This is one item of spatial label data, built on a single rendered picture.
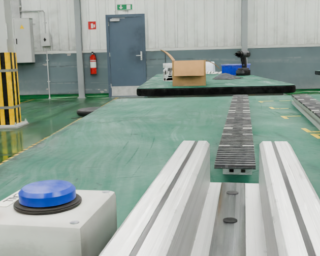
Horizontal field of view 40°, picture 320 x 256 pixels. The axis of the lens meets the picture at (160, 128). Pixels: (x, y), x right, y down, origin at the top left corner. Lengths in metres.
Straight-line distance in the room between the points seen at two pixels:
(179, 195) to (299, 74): 11.59
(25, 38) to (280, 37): 6.44
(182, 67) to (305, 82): 9.36
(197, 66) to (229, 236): 2.38
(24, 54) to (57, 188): 11.61
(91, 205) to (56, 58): 11.63
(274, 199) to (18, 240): 0.16
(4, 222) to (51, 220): 0.03
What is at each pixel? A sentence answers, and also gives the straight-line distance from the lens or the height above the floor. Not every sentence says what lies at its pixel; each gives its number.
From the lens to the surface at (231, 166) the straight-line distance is 0.55.
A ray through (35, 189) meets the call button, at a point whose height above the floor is 0.85.
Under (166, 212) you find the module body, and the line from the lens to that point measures 0.23.
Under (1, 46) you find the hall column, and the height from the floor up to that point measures 1.18.
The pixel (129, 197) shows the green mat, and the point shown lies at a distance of 0.53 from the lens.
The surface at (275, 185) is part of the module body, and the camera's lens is 0.27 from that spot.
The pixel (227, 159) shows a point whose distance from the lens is 0.57.
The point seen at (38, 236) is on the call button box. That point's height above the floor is 0.83.
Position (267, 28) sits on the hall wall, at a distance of 11.67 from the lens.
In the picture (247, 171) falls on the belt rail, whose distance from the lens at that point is 0.63.
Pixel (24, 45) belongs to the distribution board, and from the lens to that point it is 11.92.
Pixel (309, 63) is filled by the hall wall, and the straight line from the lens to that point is 11.87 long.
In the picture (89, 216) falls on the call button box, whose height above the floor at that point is 0.84.
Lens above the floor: 0.94
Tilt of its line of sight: 9 degrees down
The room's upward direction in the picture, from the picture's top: 2 degrees counter-clockwise
